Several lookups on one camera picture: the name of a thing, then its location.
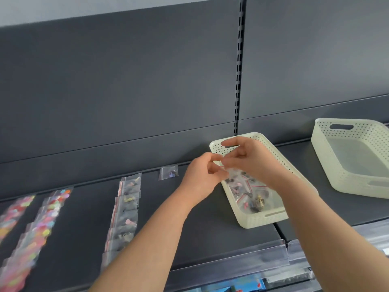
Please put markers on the person's left hand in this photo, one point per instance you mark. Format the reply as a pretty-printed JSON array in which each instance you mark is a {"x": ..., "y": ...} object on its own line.
[{"x": 197, "y": 179}]

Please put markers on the person's right hand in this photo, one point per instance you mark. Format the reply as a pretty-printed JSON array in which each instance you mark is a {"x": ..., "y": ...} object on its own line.
[{"x": 258, "y": 162}]

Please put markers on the person's right thumb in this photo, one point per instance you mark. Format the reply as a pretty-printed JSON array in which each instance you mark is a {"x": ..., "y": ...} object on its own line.
[{"x": 228, "y": 164}]

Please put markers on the person's left thumb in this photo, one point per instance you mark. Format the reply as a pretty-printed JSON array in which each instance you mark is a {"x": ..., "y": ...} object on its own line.
[{"x": 213, "y": 157}]

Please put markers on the small clear zip packet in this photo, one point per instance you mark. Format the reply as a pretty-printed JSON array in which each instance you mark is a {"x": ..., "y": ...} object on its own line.
[{"x": 232, "y": 173}]

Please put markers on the person's right forearm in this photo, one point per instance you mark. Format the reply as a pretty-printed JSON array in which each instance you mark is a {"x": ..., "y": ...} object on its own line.
[{"x": 328, "y": 237}]

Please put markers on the person's left forearm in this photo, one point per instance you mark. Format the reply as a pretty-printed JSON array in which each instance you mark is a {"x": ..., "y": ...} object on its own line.
[{"x": 152, "y": 243}]

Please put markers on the pile of clear trinket packets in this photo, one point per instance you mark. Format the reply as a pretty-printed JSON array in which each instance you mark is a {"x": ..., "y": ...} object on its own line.
[{"x": 253, "y": 194}]

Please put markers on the clear packet with purple trinket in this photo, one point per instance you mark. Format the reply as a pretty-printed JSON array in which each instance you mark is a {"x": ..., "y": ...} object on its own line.
[{"x": 169, "y": 172}]

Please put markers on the small white perforated basket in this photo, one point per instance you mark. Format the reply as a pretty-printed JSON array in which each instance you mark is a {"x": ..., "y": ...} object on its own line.
[{"x": 299, "y": 182}]

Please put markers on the clear plastic shelf-edge strip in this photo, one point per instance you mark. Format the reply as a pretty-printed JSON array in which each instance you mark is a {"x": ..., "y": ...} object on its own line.
[
  {"x": 225, "y": 255},
  {"x": 369, "y": 235}
]

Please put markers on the slotted grey shelf upright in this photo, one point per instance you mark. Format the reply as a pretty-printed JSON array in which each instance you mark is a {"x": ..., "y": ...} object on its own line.
[{"x": 239, "y": 66}]

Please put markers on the row of clear trinket packets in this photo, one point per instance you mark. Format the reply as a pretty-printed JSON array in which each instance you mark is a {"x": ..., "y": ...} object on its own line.
[{"x": 126, "y": 209}]

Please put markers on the grey shelf back panel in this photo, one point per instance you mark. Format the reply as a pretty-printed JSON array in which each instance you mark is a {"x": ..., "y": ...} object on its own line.
[
  {"x": 121, "y": 88},
  {"x": 313, "y": 57}
]

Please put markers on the large white perforated basket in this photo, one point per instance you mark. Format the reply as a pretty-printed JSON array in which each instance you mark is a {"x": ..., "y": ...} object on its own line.
[{"x": 352, "y": 161}]

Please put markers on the long row of colourful packets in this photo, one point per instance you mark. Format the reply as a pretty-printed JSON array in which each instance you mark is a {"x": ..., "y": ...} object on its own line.
[{"x": 36, "y": 231}]

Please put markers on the short row of colourful packets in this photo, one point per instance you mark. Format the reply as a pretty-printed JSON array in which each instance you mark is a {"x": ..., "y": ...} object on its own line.
[{"x": 15, "y": 214}]

